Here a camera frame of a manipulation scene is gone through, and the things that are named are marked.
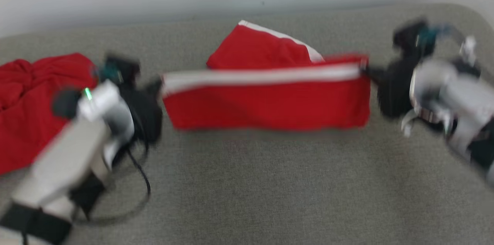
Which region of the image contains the red shorts white stripe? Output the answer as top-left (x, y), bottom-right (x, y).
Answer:
top-left (162, 20), bottom-right (371, 132)

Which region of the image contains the red basketball jersey white trim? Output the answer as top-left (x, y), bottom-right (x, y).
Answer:
top-left (0, 53), bottom-right (99, 176)

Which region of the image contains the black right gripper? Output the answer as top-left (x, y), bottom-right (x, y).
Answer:
top-left (370, 58), bottom-right (421, 118)

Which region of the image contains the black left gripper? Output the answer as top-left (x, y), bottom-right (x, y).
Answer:
top-left (120, 79), bottom-right (164, 145)

